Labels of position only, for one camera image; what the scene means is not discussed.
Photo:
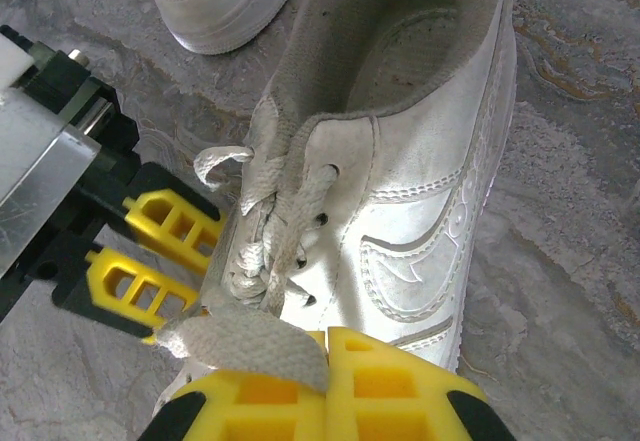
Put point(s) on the white lace-up sneaker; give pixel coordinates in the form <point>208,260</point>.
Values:
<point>400,161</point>
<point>225,6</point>

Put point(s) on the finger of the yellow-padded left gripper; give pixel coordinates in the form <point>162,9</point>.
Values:
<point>170,211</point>
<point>110,281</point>

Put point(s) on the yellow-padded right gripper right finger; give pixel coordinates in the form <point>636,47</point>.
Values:
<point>400,401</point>

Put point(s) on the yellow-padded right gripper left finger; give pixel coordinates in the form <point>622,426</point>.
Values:
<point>260,411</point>

